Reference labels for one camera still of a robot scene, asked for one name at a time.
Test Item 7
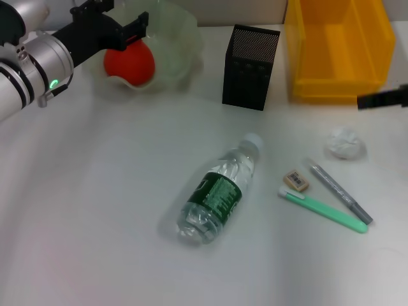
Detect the red-orange toy orange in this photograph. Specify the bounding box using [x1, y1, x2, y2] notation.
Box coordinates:
[103, 38, 156, 87]

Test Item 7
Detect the silver grey marker pen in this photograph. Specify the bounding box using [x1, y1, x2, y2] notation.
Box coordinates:
[309, 163, 374, 224]

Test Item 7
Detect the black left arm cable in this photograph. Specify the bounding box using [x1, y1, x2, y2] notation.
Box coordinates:
[37, 67, 76, 108]

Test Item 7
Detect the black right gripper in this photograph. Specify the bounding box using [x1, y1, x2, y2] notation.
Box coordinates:
[357, 83, 408, 111]

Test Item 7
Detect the white paper ball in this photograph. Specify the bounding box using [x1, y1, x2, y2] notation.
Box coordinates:
[324, 126, 367, 159]

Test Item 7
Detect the yellow plastic bin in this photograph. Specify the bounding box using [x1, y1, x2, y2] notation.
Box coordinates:
[284, 0, 397, 105]

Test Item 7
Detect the clear glass fruit plate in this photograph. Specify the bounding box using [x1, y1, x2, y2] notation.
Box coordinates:
[81, 0, 205, 96]

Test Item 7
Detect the clear green-label water bottle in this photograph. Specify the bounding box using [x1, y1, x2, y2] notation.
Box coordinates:
[176, 133, 265, 245]

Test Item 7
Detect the black mesh pen holder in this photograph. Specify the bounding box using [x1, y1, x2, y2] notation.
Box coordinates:
[222, 24, 281, 112]

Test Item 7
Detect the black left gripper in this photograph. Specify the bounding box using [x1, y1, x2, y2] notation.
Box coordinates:
[52, 0, 150, 67]

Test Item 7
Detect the beige eraser with barcode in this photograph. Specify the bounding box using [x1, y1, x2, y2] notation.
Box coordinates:
[283, 170, 310, 193]

